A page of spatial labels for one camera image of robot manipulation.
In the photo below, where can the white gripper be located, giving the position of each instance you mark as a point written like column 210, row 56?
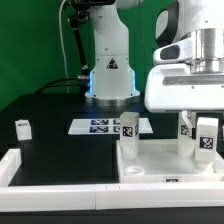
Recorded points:
column 171, row 87

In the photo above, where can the white square table top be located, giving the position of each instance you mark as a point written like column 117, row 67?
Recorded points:
column 158, row 162

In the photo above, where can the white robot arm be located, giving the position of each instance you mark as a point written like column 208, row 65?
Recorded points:
column 113, row 81

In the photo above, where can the white U-shaped fence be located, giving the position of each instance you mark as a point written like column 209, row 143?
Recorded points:
column 100, row 196

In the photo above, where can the white sheet with tags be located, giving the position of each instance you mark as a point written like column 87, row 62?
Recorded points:
column 94, row 126

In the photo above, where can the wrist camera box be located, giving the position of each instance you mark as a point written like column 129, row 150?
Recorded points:
column 180, row 51

